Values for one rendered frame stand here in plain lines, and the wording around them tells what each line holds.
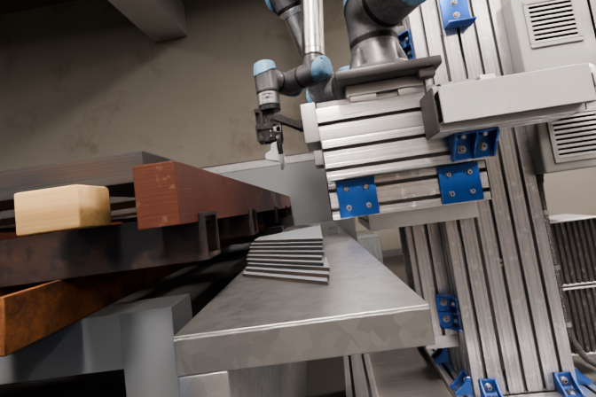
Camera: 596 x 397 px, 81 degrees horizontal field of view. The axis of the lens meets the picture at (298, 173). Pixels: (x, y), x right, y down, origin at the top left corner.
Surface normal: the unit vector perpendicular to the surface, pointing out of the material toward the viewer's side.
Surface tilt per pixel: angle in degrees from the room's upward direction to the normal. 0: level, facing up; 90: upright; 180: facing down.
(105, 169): 90
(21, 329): 90
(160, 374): 90
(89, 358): 90
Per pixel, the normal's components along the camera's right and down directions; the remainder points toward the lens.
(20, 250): -0.04, -0.08
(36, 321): 0.99, -0.14
